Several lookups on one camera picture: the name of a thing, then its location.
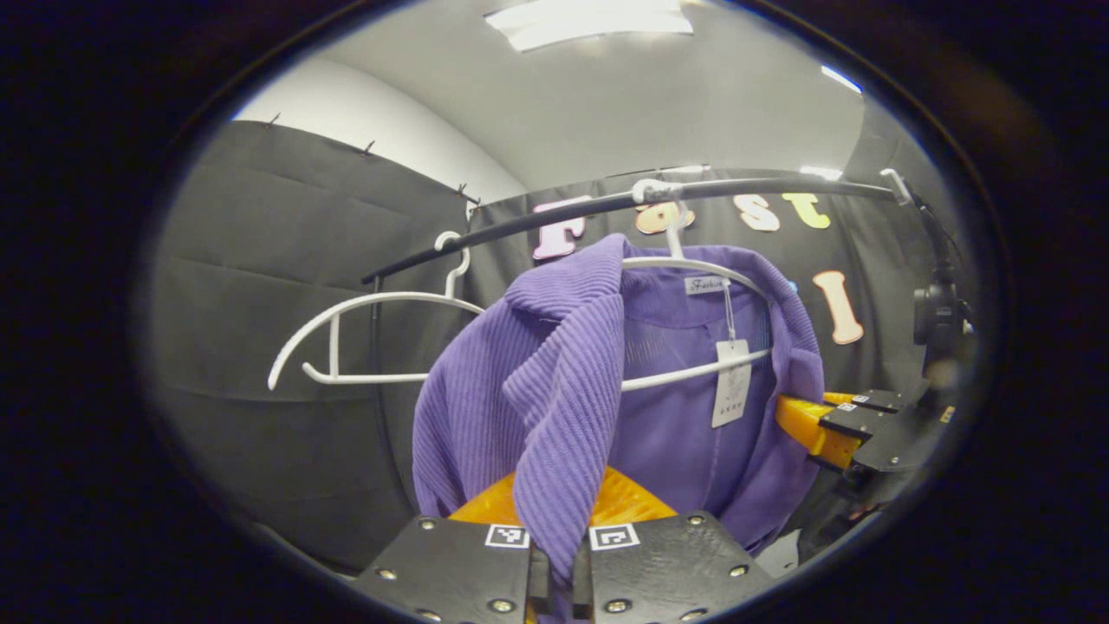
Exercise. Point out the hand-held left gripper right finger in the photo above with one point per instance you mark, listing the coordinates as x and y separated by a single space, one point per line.
667 568

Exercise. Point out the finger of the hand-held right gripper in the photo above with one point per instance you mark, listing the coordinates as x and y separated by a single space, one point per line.
884 400
845 425

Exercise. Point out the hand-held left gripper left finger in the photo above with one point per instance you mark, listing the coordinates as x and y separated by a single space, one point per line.
450 568

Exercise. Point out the white plastic clothes hanger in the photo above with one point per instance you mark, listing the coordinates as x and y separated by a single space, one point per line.
372 379
676 375

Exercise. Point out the black metal clothes rack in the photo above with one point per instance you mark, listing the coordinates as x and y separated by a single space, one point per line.
762 186

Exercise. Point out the small white bar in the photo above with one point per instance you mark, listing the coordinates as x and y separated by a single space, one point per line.
895 185

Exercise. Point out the small ceiling light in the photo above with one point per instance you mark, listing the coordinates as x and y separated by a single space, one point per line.
840 80
820 172

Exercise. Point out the black backdrop cloth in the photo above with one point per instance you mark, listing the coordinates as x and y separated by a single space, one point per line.
260 303

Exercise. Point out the ceiling light panel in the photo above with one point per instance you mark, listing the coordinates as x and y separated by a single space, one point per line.
589 22

